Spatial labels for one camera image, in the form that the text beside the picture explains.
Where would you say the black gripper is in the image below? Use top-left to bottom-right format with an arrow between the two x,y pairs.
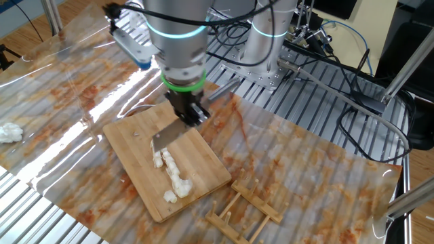
164,88 -> 212,127

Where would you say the wooden peg rack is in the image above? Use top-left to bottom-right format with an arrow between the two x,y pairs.
204,168 -> 290,244

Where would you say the wooden cutting board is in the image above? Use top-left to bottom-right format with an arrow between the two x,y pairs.
102,101 -> 233,224

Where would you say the black power adapter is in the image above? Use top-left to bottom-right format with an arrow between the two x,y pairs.
352,91 -> 387,115

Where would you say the camera on metal stand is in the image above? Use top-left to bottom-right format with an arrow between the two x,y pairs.
290,0 -> 335,55

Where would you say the steel cleaver knife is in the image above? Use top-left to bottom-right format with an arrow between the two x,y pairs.
151,78 -> 241,153

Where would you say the black coiled cable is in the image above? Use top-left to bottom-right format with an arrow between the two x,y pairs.
212,9 -> 254,48

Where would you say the grey hose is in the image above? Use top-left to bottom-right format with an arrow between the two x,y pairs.
277,58 -> 411,150

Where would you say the black tripod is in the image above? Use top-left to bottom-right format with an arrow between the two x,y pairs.
0,43 -> 22,72

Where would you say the white scallion stalk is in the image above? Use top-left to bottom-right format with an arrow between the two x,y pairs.
150,140 -> 194,199

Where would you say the blue cable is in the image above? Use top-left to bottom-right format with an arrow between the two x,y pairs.
320,19 -> 374,76

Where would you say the chopped white scallion piece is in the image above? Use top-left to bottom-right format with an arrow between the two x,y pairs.
163,189 -> 178,204

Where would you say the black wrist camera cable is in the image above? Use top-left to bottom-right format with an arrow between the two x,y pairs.
102,0 -> 282,67

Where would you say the crumpled white tissue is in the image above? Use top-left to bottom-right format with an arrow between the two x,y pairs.
0,122 -> 24,144

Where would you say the aluminium frame post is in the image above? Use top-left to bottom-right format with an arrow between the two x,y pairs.
379,28 -> 434,106
40,0 -> 64,35
386,176 -> 434,221

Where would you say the black cable bundle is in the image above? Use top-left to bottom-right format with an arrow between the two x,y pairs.
334,50 -> 413,163

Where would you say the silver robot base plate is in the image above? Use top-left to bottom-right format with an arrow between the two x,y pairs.
220,47 -> 289,92

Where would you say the marble pattern plastic mat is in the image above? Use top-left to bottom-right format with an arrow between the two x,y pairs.
0,3 -> 403,244

